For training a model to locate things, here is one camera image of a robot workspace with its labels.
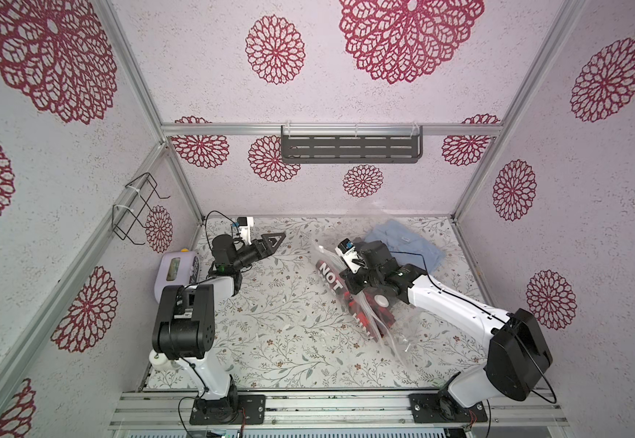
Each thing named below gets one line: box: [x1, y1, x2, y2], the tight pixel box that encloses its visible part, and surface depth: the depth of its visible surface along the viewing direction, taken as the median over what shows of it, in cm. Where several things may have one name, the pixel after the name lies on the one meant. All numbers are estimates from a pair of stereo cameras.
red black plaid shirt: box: [343, 286, 397, 344], surface depth 79 cm
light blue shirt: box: [364, 219, 447, 273], surface depth 112 cm
